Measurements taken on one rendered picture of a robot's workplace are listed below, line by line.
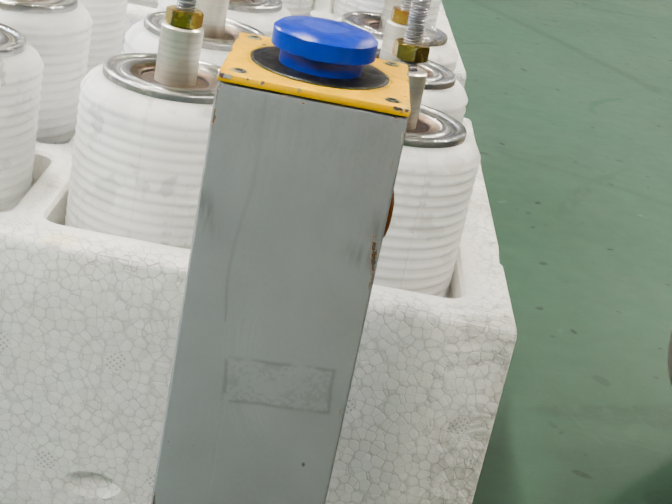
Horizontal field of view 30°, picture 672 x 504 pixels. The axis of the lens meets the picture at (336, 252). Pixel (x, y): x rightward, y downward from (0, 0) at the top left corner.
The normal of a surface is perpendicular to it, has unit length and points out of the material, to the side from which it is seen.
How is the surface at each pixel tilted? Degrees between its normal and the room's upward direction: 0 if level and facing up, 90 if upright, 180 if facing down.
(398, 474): 90
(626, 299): 0
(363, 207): 90
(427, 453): 90
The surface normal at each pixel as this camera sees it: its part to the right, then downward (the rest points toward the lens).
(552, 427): 0.18, -0.91
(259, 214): -0.04, 0.37
